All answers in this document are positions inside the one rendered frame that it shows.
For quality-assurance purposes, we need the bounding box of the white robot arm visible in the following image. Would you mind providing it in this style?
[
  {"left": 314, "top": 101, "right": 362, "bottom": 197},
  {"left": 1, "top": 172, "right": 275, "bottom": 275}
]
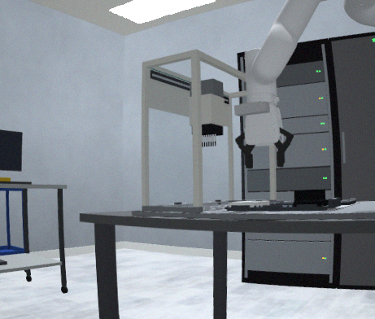
[{"left": 234, "top": 0, "right": 375, "bottom": 116}]

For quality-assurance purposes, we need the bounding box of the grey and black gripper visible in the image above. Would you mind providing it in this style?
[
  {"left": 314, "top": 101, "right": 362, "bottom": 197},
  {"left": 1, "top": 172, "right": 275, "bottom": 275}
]
[{"left": 235, "top": 105, "right": 294, "bottom": 168}]

